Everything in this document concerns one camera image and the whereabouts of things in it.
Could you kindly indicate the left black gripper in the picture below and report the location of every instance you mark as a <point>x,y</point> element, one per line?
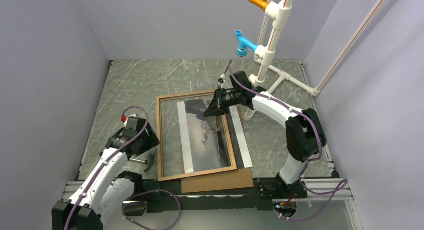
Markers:
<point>151,141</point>

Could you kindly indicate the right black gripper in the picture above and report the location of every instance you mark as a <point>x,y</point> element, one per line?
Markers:
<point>217,107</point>

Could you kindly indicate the glossy photo white borders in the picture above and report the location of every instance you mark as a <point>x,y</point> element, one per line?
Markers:
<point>206,141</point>

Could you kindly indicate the brown wooden picture frame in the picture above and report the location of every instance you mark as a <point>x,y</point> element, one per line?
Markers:
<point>198,172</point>

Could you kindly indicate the clear acrylic sheet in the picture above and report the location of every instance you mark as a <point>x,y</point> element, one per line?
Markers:
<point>172,139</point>

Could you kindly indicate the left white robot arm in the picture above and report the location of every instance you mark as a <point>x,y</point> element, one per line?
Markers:
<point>107,186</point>

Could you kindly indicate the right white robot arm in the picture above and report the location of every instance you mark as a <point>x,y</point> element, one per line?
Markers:
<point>305,137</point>

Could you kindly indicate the small claw hammer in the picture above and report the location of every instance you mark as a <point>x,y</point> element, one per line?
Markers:
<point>149,162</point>

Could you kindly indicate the blue pipe fitting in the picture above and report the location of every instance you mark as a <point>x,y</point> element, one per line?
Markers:
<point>244,44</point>

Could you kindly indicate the brown cardboard backing board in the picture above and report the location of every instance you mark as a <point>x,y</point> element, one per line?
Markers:
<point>240,178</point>

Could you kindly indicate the white pvc pipe stand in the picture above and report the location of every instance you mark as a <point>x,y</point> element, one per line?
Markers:
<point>278,14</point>

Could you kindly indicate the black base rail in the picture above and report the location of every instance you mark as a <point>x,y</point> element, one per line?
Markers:
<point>265,191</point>

